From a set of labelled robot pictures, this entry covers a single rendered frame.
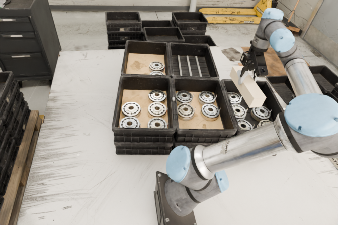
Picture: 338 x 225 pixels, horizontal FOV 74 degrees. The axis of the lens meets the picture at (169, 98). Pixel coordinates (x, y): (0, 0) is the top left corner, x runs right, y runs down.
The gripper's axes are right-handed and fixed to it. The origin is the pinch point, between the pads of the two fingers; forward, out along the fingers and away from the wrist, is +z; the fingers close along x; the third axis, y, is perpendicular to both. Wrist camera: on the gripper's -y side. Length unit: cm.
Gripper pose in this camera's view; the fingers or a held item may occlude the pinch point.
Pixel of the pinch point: (247, 83)
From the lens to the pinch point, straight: 116.6
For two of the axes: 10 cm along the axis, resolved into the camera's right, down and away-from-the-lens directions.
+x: -9.8, 0.8, -2.1
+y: -2.0, -6.9, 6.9
